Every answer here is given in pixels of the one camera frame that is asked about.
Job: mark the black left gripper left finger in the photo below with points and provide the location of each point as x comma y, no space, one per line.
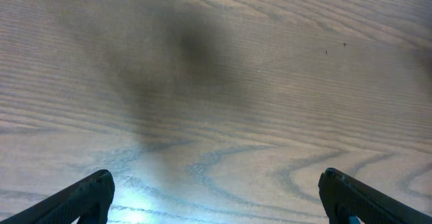
87,202

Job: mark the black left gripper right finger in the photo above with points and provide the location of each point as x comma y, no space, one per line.
347,201

